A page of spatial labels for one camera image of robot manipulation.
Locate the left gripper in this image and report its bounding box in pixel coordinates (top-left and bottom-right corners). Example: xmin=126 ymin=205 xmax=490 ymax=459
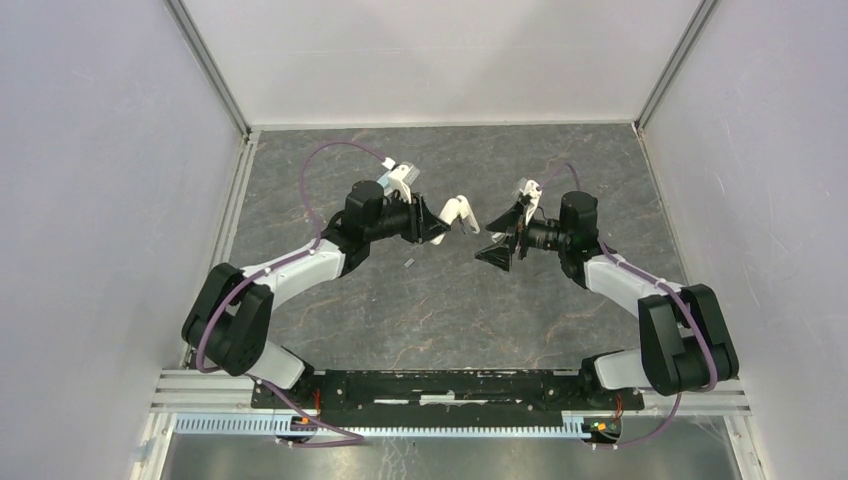
xmin=365 ymin=188 xmax=451 ymax=245

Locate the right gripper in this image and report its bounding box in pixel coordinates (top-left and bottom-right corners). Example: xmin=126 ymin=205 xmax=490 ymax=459
xmin=475 ymin=200 xmax=571 ymax=272

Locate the white stapler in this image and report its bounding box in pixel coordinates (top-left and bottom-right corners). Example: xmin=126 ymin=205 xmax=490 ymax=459
xmin=438 ymin=195 xmax=481 ymax=234

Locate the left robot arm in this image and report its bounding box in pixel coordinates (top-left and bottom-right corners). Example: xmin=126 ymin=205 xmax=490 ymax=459
xmin=181 ymin=181 xmax=467 ymax=408

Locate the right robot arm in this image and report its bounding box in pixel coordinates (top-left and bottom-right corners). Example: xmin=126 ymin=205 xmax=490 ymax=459
xmin=475 ymin=191 xmax=740 ymax=408

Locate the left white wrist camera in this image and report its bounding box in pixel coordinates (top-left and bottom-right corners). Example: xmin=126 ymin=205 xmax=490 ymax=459
xmin=377 ymin=157 xmax=420 ymax=204

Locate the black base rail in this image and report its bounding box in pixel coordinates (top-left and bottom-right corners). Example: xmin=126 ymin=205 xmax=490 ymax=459
xmin=286 ymin=369 xmax=645 ymax=428

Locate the white slotted cable duct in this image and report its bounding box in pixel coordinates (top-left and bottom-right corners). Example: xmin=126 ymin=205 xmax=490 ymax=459
xmin=173 ymin=413 xmax=620 ymax=440

